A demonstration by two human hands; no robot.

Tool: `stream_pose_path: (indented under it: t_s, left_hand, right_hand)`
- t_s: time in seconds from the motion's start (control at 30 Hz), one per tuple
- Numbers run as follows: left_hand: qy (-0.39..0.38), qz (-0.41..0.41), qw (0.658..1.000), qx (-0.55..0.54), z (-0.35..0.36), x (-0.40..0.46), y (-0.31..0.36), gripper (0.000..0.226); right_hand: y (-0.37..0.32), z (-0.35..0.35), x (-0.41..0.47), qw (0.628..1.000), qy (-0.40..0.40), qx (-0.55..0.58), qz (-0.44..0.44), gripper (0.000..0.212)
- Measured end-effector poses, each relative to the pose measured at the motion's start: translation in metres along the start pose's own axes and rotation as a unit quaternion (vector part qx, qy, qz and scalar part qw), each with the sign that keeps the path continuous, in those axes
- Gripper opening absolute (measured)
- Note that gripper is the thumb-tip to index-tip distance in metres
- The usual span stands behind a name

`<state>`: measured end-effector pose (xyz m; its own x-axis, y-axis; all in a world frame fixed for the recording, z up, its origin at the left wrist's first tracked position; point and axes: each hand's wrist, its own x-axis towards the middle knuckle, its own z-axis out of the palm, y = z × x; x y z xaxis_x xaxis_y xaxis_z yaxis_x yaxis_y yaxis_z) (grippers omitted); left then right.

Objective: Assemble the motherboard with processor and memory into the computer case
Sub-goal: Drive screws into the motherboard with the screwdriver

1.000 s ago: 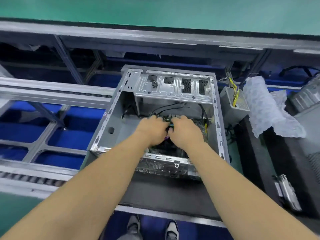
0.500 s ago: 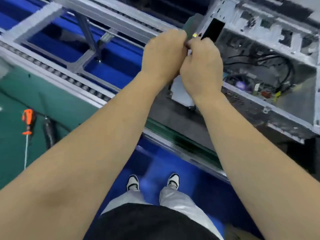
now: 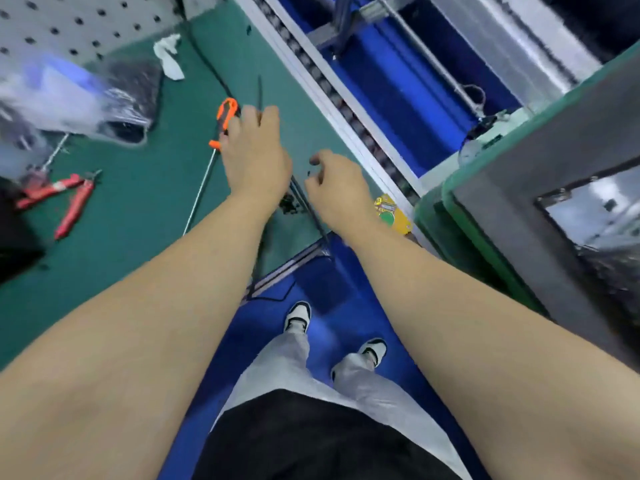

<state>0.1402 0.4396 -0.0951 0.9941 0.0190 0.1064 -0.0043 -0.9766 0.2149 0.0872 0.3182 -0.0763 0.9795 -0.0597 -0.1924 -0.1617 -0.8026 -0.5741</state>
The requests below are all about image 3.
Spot person's grey trousers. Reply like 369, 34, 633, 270
212, 329, 473, 480

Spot small yellow green object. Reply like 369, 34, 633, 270
373, 195, 413, 238

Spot person's right hand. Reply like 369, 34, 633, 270
303, 149, 382, 240

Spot person's right shoe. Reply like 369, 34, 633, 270
357, 337, 389, 368

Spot white crumpled cloth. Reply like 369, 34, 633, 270
152, 33, 187, 82

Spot person's shoe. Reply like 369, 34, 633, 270
357, 337, 389, 368
284, 301, 313, 334

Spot red handled pliers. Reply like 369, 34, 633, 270
14, 169, 103, 242

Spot person's black top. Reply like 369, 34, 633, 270
190, 389, 463, 480

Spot aluminium roller conveyor rail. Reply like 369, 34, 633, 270
232, 0, 431, 211

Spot orange handled screwdriver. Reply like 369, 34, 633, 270
182, 97, 241, 236

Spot person's left hand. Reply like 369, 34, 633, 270
218, 103, 295, 210

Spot clear plastic bag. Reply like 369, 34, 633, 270
0, 49, 166, 166

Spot person's left forearm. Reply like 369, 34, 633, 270
0, 189, 281, 480

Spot white perforated panel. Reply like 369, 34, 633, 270
0, 0, 186, 64

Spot person's right forearm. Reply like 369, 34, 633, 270
336, 209, 640, 480

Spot person's left shoe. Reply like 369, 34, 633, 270
284, 301, 313, 334

